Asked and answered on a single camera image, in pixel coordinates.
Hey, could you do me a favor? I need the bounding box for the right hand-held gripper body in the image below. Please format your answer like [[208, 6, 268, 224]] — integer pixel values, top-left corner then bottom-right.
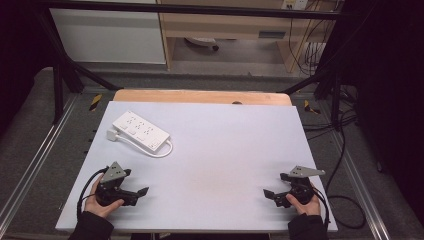
[[280, 165, 326, 206]]

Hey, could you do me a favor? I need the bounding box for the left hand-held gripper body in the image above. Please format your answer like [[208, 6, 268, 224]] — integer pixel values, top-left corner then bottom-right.
[[95, 161, 132, 207]]

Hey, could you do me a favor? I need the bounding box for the person's right hand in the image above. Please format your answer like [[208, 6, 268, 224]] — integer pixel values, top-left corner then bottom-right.
[[285, 181, 322, 217]]

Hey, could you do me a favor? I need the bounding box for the person's left hand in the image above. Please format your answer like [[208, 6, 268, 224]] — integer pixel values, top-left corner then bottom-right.
[[83, 174, 125, 220]]

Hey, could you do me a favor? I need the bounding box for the white power strip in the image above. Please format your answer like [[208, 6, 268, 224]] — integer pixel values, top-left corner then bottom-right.
[[112, 110, 172, 155]]

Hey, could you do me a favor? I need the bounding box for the white table board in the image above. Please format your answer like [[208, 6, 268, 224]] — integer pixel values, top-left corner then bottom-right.
[[55, 101, 339, 233]]

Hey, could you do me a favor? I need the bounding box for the wooden table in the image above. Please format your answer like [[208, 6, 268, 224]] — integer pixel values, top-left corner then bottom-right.
[[112, 88, 293, 107]]

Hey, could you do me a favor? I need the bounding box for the black curtain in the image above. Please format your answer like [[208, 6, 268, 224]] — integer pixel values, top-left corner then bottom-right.
[[324, 0, 424, 228], [0, 0, 56, 136]]

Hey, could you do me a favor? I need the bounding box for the white cabinet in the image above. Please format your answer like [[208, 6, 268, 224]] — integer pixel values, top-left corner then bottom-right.
[[49, 0, 167, 65]]

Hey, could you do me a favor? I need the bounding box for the white chair base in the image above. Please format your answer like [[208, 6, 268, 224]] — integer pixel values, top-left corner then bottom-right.
[[184, 36, 220, 52]]

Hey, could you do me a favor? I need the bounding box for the wooden desk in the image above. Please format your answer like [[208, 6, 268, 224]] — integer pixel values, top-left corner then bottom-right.
[[156, 0, 338, 74]]

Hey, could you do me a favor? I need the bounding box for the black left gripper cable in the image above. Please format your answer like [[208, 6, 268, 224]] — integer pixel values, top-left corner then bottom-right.
[[76, 166, 110, 221]]

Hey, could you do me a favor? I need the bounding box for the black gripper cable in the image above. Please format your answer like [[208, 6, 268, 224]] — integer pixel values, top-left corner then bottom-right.
[[311, 185, 331, 232], [76, 166, 110, 221]]

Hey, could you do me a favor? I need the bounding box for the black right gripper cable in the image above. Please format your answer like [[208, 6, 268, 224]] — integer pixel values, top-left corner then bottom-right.
[[311, 185, 331, 232]]

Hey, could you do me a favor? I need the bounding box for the white power strip cable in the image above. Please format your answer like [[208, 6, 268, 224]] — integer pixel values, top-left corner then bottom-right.
[[116, 134, 174, 159]]

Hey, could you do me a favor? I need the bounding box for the black floor cable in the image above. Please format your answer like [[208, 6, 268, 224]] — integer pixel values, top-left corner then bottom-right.
[[301, 84, 368, 230]]

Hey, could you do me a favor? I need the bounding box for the aluminium floor rail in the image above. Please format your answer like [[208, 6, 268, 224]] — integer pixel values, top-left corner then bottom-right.
[[328, 129, 391, 240], [0, 94, 80, 228]]

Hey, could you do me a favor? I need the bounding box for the bundle of black hanging cables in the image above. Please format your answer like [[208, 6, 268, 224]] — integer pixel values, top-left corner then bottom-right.
[[287, 0, 338, 77]]

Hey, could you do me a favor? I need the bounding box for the white wall socket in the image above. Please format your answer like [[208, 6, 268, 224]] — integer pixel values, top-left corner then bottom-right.
[[281, 0, 309, 11]]

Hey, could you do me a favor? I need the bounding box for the black metal frame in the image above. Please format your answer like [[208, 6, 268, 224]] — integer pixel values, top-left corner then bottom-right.
[[31, 0, 354, 126]]

